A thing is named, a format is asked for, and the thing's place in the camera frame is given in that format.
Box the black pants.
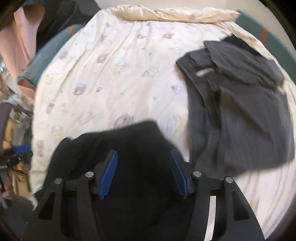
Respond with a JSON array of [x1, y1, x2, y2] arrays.
[[43, 121, 193, 240]]

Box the folded dark grey pants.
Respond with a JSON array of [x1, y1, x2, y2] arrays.
[[176, 36, 295, 179]]

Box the cream cartoon print bedsheet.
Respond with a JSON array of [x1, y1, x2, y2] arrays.
[[23, 9, 295, 240]]

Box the cream pillow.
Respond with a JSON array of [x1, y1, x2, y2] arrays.
[[108, 5, 240, 24]]

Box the teal mattress with orange stripe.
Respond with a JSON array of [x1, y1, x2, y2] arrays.
[[17, 11, 295, 88]]

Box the pink hanging cloth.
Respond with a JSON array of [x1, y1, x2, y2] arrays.
[[0, 4, 46, 103]]

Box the dark navy hanging garment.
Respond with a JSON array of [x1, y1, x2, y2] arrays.
[[36, 0, 102, 53]]

